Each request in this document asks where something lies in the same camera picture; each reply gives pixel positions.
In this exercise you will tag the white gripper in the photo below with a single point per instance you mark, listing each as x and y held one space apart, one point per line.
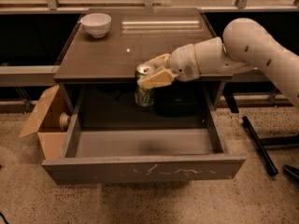
182 62

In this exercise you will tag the green soda can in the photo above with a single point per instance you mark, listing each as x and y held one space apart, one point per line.
143 97

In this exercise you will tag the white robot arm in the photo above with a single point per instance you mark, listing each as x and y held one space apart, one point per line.
244 45

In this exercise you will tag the grey cabinet with glass top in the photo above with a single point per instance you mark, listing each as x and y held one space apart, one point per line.
136 35

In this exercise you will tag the open grey top drawer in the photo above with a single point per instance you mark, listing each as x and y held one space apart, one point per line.
113 140

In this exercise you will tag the black bag under cabinet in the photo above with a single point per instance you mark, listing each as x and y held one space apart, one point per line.
176 101

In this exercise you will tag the white ceramic bowl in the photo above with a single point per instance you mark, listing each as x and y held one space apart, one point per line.
96 24

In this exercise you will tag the wooden spool in box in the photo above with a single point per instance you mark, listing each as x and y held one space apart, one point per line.
64 121

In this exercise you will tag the brown cardboard box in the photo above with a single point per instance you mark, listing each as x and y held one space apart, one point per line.
44 121

